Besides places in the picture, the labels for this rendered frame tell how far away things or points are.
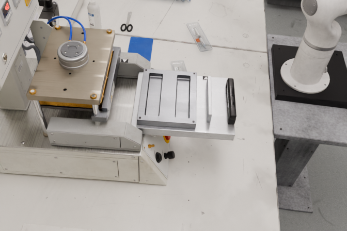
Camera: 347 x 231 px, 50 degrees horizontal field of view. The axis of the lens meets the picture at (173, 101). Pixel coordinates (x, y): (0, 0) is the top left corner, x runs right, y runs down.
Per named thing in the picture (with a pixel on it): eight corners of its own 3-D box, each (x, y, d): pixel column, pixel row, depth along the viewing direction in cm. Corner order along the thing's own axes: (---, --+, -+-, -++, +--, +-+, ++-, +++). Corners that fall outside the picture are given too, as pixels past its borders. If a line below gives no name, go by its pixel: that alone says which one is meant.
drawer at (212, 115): (130, 134, 107) (129, 118, 101) (138, 79, 121) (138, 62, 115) (232, 142, 108) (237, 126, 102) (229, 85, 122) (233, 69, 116)
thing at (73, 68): (10, 115, 98) (-5, 82, 88) (42, 38, 118) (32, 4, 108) (102, 122, 99) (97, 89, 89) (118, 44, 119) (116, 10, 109)
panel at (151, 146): (167, 179, 118) (142, 149, 105) (171, 106, 138) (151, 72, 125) (173, 178, 118) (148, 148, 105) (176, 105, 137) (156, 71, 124)
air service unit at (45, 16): (42, 54, 120) (31, 17, 109) (53, 26, 130) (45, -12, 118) (58, 55, 120) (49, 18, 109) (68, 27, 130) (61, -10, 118)
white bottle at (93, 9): (99, 23, 166) (96, -5, 155) (103, 30, 164) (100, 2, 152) (88, 26, 165) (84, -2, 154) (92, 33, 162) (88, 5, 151)
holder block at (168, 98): (137, 125, 105) (137, 119, 103) (143, 73, 118) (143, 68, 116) (195, 129, 105) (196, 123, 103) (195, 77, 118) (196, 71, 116)
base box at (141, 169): (-4, 174, 117) (-23, 144, 103) (30, 85, 141) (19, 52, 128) (166, 186, 118) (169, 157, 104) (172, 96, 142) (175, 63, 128)
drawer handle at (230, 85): (227, 124, 107) (230, 115, 104) (225, 85, 117) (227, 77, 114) (234, 125, 107) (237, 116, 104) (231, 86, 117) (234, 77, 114)
